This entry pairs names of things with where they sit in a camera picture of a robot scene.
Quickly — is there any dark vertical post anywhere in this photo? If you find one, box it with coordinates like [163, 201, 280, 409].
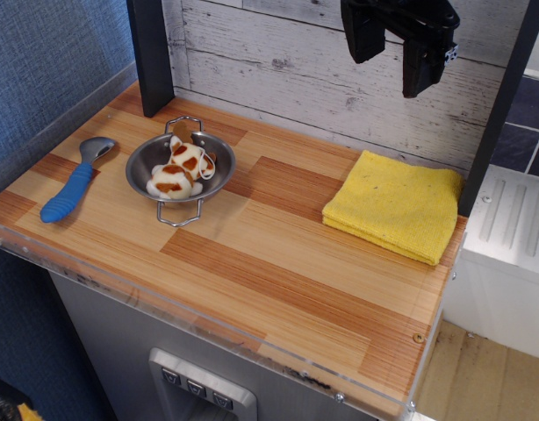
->
[458, 0, 539, 217]
[126, 0, 174, 118]

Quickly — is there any blue handled ice cream scoop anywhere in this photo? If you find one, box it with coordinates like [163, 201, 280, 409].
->
[40, 137, 116, 223]

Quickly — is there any yellow folded cloth napkin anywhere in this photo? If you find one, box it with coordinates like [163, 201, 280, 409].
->
[322, 151, 464, 266]

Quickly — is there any white brown plush toy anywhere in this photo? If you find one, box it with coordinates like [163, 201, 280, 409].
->
[147, 121, 217, 200]

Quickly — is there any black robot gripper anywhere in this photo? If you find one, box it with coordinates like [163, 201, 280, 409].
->
[341, 1, 460, 98]

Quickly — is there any grey toy fridge dispenser panel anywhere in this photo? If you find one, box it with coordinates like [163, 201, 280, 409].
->
[148, 347, 258, 420]

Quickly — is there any white toy kitchen cabinet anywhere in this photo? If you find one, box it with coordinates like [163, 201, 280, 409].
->
[443, 166, 539, 358]

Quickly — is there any dark right vertical post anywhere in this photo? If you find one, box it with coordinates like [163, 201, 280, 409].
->
[458, 0, 539, 217]

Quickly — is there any dark left vertical post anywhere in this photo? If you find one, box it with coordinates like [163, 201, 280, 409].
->
[126, 0, 174, 118]

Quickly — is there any stainless steel bowl with handles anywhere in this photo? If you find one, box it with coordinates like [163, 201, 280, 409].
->
[126, 116, 236, 228]

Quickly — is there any clear acrylic table edge guard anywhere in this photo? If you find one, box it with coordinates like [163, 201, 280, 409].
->
[0, 224, 417, 420]

